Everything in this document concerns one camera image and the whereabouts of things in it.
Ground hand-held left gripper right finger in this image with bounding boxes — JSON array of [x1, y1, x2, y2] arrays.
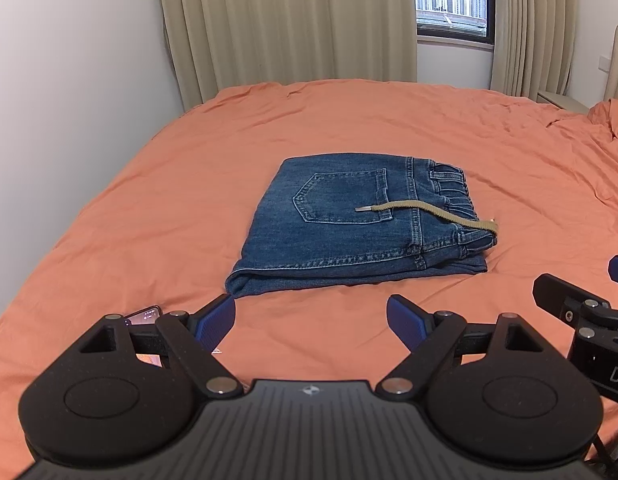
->
[[376, 294, 536, 401]]

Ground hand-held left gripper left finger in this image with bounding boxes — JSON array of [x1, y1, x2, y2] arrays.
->
[[79, 292, 245, 401]]

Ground blue denim pants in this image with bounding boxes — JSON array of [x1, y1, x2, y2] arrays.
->
[[225, 156, 500, 299]]

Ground smartphone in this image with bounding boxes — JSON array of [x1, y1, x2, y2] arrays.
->
[[124, 305, 165, 369]]

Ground bed with orange sheet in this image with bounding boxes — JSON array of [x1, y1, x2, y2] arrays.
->
[[0, 79, 618, 477]]

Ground orange pillow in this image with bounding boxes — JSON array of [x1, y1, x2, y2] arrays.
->
[[587, 98, 618, 151]]

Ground beige nightstand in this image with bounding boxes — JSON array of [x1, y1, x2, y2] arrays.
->
[[536, 90, 590, 115]]

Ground narrow beige curtain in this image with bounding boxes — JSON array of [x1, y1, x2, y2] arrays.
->
[[490, 0, 580, 99]]

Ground black framed window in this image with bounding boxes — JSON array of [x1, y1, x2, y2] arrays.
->
[[411, 0, 495, 45]]

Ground wide beige curtain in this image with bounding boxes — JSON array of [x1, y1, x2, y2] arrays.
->
[[154, 0, 419, 111]]

